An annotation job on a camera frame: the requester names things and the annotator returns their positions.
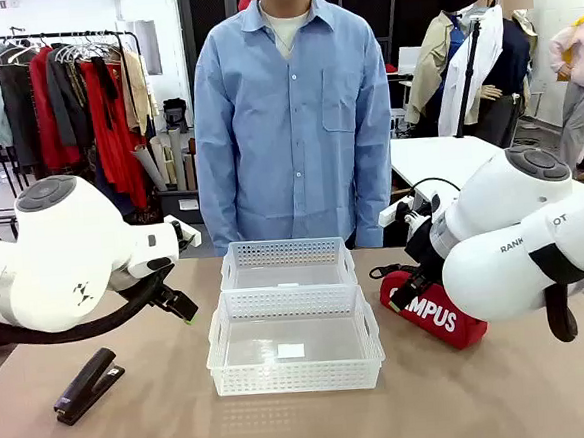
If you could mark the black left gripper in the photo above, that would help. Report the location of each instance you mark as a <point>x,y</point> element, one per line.
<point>164,293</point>

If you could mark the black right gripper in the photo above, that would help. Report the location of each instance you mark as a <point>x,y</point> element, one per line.
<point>424,247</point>

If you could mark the red CAMPUS pouch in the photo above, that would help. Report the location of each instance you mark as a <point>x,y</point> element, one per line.
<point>460,332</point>

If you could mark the black stapler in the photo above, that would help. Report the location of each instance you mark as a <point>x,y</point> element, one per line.
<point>90,381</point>

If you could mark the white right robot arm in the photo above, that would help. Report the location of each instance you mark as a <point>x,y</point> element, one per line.
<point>495,185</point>

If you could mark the person's right forearm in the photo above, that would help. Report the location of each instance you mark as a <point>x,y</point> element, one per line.
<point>216,204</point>

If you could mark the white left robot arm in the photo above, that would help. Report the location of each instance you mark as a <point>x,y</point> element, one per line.
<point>63,245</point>

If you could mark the person's left forearm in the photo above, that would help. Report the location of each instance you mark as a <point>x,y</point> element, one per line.
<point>375,193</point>

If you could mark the grey storage crate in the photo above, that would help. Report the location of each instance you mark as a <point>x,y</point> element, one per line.
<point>181,209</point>

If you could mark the white perforated plastic basket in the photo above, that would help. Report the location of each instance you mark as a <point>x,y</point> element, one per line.
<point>293,379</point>
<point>284,252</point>

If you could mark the white table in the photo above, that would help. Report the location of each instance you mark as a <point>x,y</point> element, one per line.
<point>433,159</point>

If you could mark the brown cardboard roll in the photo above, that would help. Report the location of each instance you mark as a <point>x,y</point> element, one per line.
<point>191,171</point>

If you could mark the grey cardboard roll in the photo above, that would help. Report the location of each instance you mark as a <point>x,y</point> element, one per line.
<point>149,166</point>

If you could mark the blue denim garment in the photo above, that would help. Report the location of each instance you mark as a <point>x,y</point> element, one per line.
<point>104,182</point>

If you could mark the beige cardboard tube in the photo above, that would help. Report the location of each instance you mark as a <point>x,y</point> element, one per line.
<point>177,157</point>

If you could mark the red dress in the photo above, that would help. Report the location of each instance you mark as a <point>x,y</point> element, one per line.
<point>116,141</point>

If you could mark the black bag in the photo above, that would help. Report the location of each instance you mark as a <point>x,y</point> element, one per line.
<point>175,114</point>

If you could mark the person in blue shirt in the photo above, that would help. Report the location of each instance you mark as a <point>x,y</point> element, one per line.
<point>291,129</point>

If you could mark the black tripod pole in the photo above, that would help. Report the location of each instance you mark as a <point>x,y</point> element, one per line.
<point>468,76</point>

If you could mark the beige garment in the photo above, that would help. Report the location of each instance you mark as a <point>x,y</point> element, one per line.
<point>138,94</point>

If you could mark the white box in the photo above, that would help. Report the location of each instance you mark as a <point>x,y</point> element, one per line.
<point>411,60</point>

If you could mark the red coat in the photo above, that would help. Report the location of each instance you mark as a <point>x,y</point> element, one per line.
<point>47,121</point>

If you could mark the dark grey jacket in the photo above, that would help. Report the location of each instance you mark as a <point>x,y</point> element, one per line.
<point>66,104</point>

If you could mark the black coat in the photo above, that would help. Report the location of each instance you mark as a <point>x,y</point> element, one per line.
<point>16,113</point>

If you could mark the black clothes rack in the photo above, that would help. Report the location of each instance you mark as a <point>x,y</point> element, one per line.
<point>103,32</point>

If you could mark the red cap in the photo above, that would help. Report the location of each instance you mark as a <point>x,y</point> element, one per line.
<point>243,2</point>

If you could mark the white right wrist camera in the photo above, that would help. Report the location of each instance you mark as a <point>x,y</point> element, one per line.
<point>397,212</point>

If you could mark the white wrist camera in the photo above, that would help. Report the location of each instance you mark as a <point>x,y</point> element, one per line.
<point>397,212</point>
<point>185,231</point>

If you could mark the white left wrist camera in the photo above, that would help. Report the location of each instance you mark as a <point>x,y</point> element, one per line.
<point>185,231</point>

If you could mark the white wall panel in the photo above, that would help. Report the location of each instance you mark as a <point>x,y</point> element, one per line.
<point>147,48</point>

